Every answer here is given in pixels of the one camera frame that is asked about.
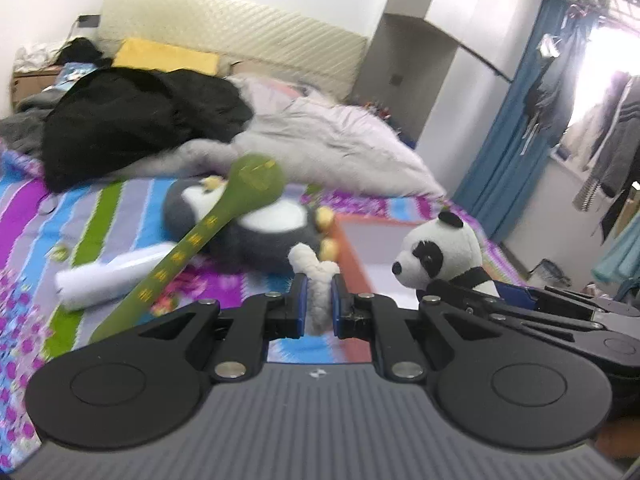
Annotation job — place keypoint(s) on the blue curtain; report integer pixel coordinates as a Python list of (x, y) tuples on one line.
[(505, 135)]

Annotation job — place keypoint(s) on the white fuzzy plush toy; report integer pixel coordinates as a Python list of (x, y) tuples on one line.
[(318, 305)]

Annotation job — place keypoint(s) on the dark wall socket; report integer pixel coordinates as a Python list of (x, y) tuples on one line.
[(88, 20)]

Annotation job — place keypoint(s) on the pink cloth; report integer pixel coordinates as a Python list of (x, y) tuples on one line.
[(292, 89)]

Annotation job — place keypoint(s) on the grey white penguin plush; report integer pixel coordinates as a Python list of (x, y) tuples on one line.
[(270, 235)]

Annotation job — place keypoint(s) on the grey fluffy duvet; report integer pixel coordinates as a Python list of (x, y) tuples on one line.
[(340, 140)]

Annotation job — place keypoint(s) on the yellow pillow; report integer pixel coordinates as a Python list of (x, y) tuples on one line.
[(160, 55)]

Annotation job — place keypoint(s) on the person's right forearm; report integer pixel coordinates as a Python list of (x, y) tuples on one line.
[(620, 442)]

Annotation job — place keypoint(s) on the colourful striped bedsheet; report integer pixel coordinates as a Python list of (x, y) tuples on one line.
[(30, 220)]

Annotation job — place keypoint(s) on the grey striped hanging jacket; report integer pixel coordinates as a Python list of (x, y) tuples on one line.
[(615, 145)]

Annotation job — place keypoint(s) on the black white panda plush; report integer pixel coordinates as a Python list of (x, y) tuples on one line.
[(450, 245)]

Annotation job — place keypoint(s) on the dark hanging garment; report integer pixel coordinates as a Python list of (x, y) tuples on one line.
[(550, 90)]

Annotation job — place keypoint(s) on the grey crumpled cloth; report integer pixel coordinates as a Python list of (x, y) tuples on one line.
[(25, 120)]

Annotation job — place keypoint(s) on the blue packet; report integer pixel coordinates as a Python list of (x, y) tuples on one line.
[(75, 74)]

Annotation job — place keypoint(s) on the teal hanging garment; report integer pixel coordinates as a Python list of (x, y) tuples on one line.
[(622, 255)]

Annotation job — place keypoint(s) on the black clothes pile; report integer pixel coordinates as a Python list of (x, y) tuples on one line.
[(140, 115)]

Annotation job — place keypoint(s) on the green plastic spoon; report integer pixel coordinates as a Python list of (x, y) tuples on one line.
[(255, 177)]

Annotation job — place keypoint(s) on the white rolled cloth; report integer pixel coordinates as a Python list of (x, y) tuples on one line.
[(100, 280)]

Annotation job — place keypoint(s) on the white wardrobe with niche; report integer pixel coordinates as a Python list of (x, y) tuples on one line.
[(450, 35)]

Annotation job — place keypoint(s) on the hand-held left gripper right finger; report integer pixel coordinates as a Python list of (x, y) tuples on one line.
[(339, 310)]

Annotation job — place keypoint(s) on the cream quilted headboard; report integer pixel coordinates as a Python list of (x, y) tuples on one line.
[(250, 25)]

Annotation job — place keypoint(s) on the white crumpled cloth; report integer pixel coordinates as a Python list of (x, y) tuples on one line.
[(35, 57)]

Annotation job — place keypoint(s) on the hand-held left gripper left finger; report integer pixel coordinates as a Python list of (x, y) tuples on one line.
[(300, 307)]

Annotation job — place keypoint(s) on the orange-edged white box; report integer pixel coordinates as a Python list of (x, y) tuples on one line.
[(370, 245)]

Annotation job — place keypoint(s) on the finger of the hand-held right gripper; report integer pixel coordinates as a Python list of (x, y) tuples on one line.
[(517, 295), (500, 317)]

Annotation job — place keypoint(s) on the wooden nightstand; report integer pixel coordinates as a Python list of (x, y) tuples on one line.
[(30, 85)]

